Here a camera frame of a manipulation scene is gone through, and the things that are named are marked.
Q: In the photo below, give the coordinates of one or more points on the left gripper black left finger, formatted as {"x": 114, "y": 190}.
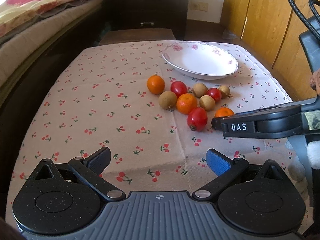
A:
{"x": 87, "y": 170}

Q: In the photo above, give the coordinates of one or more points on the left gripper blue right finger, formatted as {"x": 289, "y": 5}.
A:
{"x": 227, "y": 171}

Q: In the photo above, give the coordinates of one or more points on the red tomato large front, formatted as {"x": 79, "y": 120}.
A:
{"x": 197, "y": 119}

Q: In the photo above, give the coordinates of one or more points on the red tomato small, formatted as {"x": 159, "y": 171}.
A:
{"x": 215, "y": 93}

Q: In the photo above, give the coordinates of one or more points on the orange mandarin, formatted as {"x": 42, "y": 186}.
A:
{"x": 155, "y": 84}
{"x": 186, "y": 103}
{"x": 223, "y": 112}

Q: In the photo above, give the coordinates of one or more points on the cherry print tablecloth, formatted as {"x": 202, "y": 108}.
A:
{"x": 101, "y": 99}

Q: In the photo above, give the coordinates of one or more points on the white floral plate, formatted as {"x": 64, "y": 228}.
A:
{"x": 200, "y": 60}

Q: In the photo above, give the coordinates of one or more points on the dark wooden nightstand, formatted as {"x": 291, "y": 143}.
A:
{"x": 141, "y": 14}

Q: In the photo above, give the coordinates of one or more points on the floral red yellow blanket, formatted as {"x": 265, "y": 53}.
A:
{"x": 16, "y": 12}

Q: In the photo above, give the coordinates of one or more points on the wall power outlet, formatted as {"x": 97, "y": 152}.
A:
{"x": 199, "y": 6}

